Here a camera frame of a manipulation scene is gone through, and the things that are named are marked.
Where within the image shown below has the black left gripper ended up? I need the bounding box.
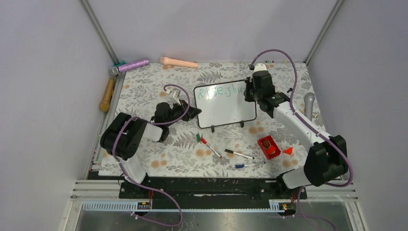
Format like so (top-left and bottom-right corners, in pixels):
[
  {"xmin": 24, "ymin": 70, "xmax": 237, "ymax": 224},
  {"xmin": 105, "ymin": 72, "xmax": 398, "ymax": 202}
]
[{"xmin": 165, "ymin": 99, "xmax": 201, "ymax": 127}]

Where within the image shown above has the red plastic box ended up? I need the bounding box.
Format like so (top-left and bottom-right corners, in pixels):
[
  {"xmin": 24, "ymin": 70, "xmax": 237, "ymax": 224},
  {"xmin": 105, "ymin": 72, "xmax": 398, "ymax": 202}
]
[{"xmin": 257, "ymin": 135, "xmax": 281, "ymax": 160}]

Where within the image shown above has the white whiteboard black frame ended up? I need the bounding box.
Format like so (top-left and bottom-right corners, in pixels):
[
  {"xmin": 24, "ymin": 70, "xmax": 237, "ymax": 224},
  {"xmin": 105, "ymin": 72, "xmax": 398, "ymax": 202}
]
[{"xmin": 193, "ymin": 80, "xmax": 256, "ymax": 128}]

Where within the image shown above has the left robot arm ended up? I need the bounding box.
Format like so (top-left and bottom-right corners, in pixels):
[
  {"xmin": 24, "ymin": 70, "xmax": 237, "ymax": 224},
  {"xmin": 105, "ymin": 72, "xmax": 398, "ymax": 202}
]
[{"xmin": 100, "ymin": 100, "xmax": 202, "ymax": 198}]

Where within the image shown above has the blue marker pen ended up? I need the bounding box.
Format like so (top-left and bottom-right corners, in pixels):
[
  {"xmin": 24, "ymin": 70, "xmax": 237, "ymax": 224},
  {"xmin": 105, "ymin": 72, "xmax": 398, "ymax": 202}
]
[{"xmin": 235, "ymin": 161, "xmax": 265, "ymax": 169}]

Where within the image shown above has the black marker pen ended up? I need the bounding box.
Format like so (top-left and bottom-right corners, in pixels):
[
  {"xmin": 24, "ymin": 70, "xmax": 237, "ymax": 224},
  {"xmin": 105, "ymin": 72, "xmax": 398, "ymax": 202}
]
[{"xmin": 224, "ymin": 149, "xmax": 254, "ymax": 160}]

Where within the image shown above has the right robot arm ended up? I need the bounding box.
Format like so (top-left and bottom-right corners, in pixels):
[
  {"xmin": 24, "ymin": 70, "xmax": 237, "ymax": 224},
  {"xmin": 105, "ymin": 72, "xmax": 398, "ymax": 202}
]
[{"xmin": 244, "ymin": 70, "xmax": 349, "ymax": 198}]

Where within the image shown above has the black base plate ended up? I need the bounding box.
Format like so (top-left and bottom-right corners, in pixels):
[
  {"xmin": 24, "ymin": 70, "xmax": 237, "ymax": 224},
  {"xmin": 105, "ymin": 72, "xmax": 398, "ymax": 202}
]
[{"xmin": 119, "ymin": 176, "xmax": 307, "ymax": 209}]

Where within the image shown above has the small orange block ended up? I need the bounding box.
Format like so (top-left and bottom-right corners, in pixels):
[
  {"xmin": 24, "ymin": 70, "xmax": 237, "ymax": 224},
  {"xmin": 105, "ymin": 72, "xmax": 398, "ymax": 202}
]
[{"xmin": 283, "ymin": 147, "xmax": 293, "ymax": 155}]

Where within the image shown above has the whiteboard wire stand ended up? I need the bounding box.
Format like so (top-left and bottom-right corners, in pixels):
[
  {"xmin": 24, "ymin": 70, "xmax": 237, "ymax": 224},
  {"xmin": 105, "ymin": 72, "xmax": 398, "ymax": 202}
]
[{"xmin": 210, "ymin": 120, "xmax": 245, "ymax": 133}]

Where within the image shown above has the gold microphone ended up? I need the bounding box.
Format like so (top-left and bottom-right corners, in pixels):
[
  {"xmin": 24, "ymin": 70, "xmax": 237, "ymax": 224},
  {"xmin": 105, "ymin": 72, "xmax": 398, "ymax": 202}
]
[{"xmin": 99, "ymin": 78, "xmax": 115, "ymax": 112}]

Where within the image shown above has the red marker pen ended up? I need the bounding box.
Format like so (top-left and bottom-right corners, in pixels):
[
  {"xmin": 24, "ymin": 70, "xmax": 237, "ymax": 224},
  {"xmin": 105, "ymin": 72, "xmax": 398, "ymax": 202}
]
[{"xmin": 200, "ymin": 137, "xmax": 222, "ymax": 159}]

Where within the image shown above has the silver microphone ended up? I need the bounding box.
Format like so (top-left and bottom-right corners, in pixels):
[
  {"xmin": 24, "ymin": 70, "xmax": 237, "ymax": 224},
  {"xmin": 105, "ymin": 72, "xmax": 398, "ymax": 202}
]
[{"xmin": 304, "ymin": 92, "xmax": 315, "ymax": 121}]

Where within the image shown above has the pink microphone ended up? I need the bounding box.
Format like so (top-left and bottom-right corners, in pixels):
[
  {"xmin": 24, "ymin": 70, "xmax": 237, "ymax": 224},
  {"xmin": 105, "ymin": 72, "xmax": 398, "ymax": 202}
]
[{"xmin": 160, "ymin": 56, "xmax": 198, "ymax": 68}]

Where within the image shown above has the purple glitter microphone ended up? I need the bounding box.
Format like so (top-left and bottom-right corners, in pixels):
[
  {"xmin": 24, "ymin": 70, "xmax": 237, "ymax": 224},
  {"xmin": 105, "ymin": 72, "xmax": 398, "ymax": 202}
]
[{"xmin": 108, "ymin": 59, "xmax": 150, "ymax": 76}]

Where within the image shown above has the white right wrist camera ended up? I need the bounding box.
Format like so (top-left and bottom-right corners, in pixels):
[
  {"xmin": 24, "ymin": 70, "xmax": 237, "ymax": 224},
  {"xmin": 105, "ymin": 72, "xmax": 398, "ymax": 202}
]
[{"xmin": 253, "ymin": 63, "xmax": 268, "ymax": 73}]

